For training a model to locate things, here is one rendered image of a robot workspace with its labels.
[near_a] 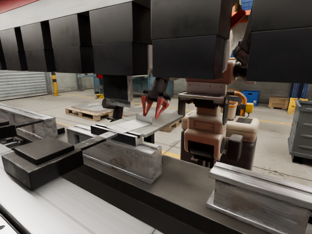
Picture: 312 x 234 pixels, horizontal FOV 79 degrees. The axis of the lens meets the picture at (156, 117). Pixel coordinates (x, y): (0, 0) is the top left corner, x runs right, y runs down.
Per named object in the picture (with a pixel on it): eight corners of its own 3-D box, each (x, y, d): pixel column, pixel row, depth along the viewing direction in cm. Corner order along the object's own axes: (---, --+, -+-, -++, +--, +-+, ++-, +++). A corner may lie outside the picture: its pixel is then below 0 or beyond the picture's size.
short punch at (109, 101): (133, 107, 56) (132, 74, 54) (128, 108, 55) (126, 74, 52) (109, 103, 62) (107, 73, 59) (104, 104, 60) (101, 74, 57)
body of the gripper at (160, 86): (163, 96, 70) (169, 77, 71) (141, 93, 75) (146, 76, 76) (170, 102, 75) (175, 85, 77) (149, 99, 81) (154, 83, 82)
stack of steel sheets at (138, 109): (179, 115, 405) (179, 109, 402) (166, 123, 352) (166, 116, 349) (139, 110, 452) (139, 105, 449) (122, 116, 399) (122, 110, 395)
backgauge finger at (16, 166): (128, 142, 55) (127, 126, 54) (32, 191, 34) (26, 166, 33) (100, 134, 61) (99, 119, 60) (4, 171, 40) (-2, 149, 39)
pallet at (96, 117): (123, 113, 474) (123, 108, 470) (97, 121, 410) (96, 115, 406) (92, 107, 539) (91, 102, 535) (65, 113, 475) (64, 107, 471)
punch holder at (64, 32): (104, 72, 65) (100, 19, 60) (83, 74, 58) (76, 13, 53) (77, 71, 72) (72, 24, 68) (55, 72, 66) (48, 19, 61)
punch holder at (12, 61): (42, 70, 86) (36, 30, 81) (22, 71, 79) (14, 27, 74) (27, 69, 94) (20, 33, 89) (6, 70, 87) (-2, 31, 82)
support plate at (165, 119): (183, 117, 78) (183, 115, 78) (145, 137, 57) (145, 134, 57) (147, 112, 88) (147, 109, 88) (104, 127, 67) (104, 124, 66)
